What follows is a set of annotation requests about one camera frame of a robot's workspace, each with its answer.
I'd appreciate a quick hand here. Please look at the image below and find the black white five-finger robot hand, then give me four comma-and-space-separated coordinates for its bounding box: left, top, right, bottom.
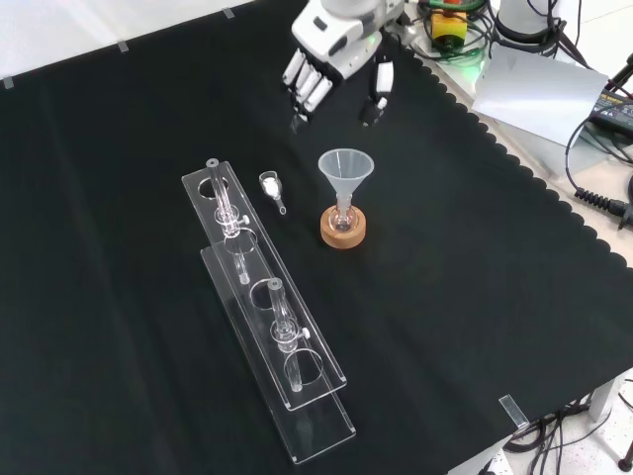
281, 0, 398, 133

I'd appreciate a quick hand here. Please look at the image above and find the clear glass weighing funnel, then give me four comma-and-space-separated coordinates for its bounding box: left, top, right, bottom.
257, 170, 289, 218

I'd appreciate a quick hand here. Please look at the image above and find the translucent plastic funnel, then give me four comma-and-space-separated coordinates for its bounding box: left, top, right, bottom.
316, 149, 375, 215

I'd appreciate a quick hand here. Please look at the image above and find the clear acrylic funnel stand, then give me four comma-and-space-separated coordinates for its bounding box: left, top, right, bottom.
180, 157, 358, 467

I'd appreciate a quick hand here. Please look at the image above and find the yellow stop button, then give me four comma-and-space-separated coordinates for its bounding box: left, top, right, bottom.
429, 0, 470, 51

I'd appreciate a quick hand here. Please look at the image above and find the small round-bottom glass flask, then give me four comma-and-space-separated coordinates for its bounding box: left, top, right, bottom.
329, 193, 356, 235

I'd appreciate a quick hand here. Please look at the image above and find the pale board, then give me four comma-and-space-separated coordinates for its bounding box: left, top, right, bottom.
471, 46, 610, 148

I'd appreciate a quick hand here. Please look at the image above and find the black bench cloth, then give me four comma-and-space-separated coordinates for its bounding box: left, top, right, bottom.
0, 0, 633, 475

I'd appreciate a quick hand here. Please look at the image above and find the black power adapter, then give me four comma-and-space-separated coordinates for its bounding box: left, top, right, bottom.
589, 90, 633, 134

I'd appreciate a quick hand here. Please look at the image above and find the clear tape strip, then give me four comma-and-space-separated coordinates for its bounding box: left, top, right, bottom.
497, 394, 530, 429

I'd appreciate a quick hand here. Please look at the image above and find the white table leg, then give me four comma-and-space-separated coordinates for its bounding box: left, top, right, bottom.
587, 374, 620, 423

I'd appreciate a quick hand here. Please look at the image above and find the cork ring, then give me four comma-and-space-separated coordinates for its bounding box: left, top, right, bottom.
319, 204, 369, 250

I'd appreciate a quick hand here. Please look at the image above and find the black ribbed-end cable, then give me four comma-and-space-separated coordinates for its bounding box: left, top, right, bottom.
565, 117, 633, 222

